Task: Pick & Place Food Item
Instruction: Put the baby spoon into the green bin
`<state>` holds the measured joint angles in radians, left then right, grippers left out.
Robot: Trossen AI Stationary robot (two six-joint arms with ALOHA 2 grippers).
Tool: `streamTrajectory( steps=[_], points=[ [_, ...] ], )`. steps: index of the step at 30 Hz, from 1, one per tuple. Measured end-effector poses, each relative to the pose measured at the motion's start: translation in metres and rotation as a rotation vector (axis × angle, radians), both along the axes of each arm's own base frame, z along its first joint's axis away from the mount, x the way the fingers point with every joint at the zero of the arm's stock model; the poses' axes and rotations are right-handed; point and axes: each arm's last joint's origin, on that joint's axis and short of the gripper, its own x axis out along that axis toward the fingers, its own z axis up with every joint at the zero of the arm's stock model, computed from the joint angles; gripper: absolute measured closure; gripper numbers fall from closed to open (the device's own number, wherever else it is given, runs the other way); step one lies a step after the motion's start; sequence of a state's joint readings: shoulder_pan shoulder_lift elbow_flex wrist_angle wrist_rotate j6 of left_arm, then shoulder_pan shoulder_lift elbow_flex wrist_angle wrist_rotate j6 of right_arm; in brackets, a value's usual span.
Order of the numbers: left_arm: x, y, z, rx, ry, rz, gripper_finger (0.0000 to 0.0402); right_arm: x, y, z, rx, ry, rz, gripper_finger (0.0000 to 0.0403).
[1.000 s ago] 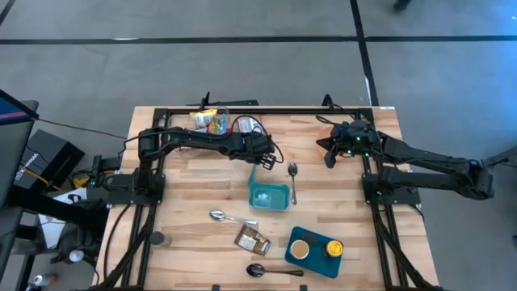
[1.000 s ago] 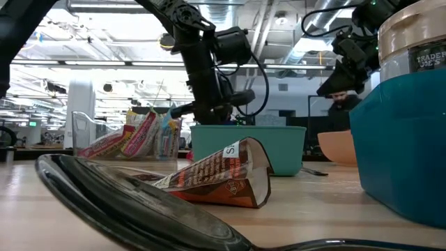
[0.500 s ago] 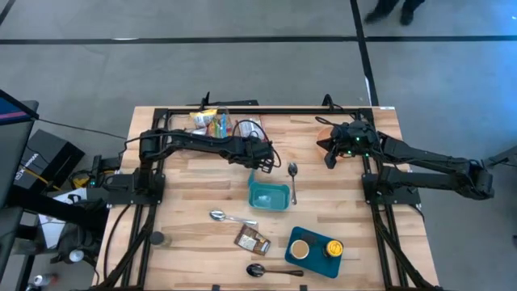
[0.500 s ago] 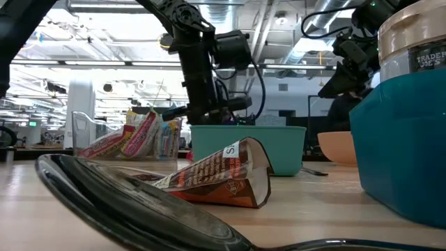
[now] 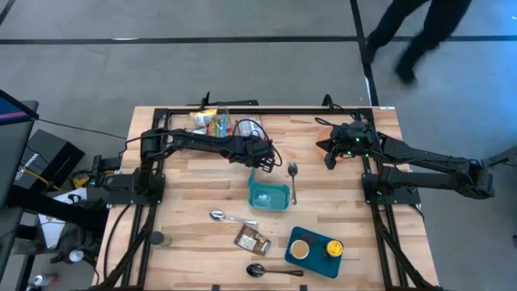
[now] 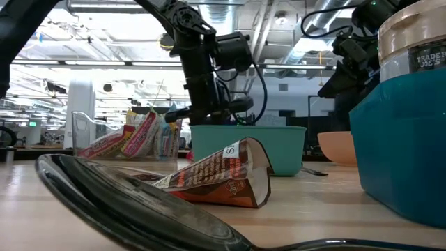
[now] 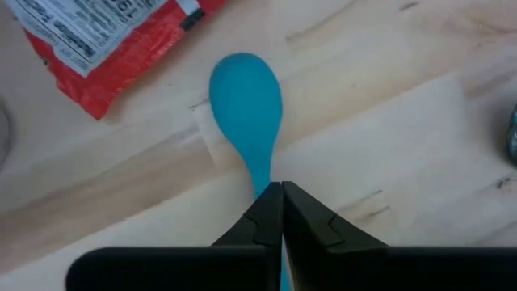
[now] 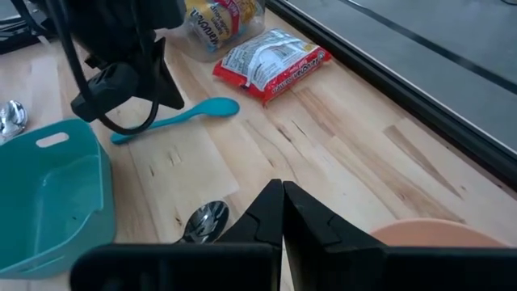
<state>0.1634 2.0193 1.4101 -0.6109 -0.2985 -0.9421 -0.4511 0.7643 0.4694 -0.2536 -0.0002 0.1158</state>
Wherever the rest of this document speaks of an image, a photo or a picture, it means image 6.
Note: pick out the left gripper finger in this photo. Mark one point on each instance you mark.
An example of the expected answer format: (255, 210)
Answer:
(179, 115)
(242, 104)

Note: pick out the orange bowl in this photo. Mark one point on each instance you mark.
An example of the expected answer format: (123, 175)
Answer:
(336, 146)

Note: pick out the red barcode ramen packet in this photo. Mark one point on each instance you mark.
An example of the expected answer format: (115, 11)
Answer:
(190, 155)

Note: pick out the black workstation frame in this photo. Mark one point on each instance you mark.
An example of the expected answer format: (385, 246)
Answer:
(313, 96)

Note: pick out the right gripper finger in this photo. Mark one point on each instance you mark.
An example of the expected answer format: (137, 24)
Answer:
(343, 82)

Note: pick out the white pillar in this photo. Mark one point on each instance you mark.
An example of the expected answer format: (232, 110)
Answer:
(82, 101)

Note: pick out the black aluminium table frame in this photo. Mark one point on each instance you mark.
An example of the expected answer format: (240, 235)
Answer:
(42, 155)

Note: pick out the dark background monitor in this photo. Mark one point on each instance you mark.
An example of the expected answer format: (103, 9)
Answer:
(153, 109)

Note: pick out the clear plastic bin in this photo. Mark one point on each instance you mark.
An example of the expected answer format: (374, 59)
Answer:
(80, 132)

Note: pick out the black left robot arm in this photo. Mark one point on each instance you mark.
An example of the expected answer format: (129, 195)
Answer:
(184, 17)

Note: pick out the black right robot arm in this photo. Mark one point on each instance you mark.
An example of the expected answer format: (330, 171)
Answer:
(376, 10)

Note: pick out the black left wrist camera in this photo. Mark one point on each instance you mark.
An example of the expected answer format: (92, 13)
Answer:
(233, 52)

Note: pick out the glass jar tan lid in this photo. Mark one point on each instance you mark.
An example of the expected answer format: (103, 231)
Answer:
(411, 35)

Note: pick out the brown orange snack packet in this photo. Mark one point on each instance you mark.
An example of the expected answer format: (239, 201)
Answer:
(216, 174)

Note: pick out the teal plastic container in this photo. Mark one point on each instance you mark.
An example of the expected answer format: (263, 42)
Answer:
(278, 150)

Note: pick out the ceiling light strip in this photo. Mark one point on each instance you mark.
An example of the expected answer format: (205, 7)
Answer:
(94, 63)

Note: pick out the dark blue plastic tray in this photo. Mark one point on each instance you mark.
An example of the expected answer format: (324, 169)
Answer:
(400, 146)

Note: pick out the black ceiling speaker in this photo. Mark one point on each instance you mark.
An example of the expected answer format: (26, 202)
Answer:
(165, 43)

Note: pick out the green exit sign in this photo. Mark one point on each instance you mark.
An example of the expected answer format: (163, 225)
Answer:
(33, 123)

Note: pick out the red yellow Maruchan ramen packet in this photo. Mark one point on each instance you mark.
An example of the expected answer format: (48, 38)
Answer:
(104, 144)

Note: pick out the black spoon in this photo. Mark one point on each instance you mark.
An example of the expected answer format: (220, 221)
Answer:
(139, 216)

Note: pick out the silver ventilation duct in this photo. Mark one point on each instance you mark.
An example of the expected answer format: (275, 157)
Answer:
(296, 52)
(226, 17)

